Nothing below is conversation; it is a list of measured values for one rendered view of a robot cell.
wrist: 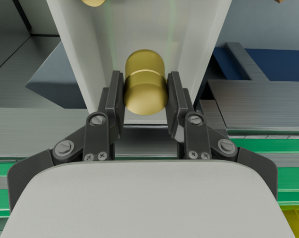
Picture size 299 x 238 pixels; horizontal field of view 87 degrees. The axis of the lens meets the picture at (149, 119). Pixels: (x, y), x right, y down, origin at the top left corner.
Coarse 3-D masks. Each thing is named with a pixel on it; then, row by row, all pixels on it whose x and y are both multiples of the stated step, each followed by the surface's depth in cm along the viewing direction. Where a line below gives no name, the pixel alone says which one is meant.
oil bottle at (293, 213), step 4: (284, 208) 29; (288, 208) 29; (292, 208) 29; (296, 208) 30; (284, 212) 29; (288, 212) 29; (292, 212) 29; (296, 212) 29; (288, 216) 29; (292, 216) 29; (296, 216) 29; (288, 220) 28; (292, 220) 28; (296, 220) 28; (292, 224) 28; (296, 224) 28; (292, 228) 27; (296, 228) 28; (296, 232) 27; (296, 236) 27
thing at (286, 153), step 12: (240, 144) 25; (252, 144) 25; (264, 144) 25; (276, 144) 25; (288, 144) 25; (264, 156) 24; (276, 156) 24; (288, 156) 24; (288, 168) 23; (288, 180) 22
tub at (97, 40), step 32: (64, 0) 16; (128, 0) 21; (160, 0) 21; (192, 0) 21; (224, 0) 15; (64, 32) 17; (96, 32) 23; (128, 32) 24; (160, 32) 24; (192, 32) 22; (96, 64) 25; (192, 64) 22; (96, 96) 27; (192, 96) 24
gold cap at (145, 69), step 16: (128, 64) 13; (144, 64) 12; (160, 64) 13; (128, 80) 11; (144, 80) 11; (160, 80) 11; (128, 96) 11; (144, 96) 11; (160, 96) 11; (144, 112) 13
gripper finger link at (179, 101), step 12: (168, 84) 12; (180, 84) 11; (168, 96) 12; (180, 96) 10; (168, 108) 12; (180, 108) 9; (192, 108) 10; (168, 120) 12; (180, 120) 10; (168, 132) 12; (180, 132) 10; (216, 132) 9; (216, 144) 9; (228, 144) 9; (228, 156) 8
